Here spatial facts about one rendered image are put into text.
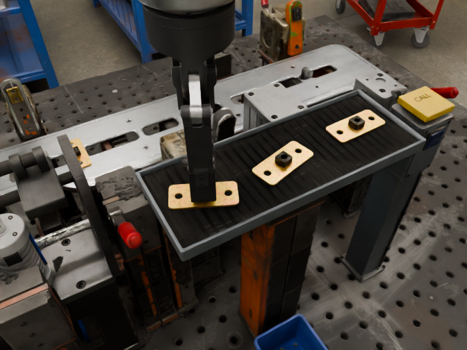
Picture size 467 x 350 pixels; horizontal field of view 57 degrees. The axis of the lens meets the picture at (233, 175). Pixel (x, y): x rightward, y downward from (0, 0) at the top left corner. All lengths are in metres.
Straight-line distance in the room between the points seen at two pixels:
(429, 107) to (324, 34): 1.19
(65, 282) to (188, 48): 0.47
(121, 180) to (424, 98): 0.48
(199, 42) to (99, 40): 3.04
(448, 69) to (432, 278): 2.31
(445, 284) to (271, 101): 0.59
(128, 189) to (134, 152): 0.18
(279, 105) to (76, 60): 2.54
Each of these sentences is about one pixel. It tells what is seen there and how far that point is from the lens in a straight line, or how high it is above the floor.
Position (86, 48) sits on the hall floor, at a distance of 3.30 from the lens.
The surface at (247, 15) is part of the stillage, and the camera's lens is 3.05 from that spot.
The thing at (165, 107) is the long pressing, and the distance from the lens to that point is 0.92.
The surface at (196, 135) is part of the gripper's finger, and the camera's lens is 0.38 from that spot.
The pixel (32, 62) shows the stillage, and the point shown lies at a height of 0.16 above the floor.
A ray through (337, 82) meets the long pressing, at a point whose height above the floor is 1.00.
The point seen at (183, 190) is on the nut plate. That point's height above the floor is 1.16.
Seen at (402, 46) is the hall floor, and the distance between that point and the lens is 3.39.
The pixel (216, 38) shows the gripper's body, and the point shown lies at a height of 1.38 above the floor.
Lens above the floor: 1.55
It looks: 46 degrees down
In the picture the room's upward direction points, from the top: straight up
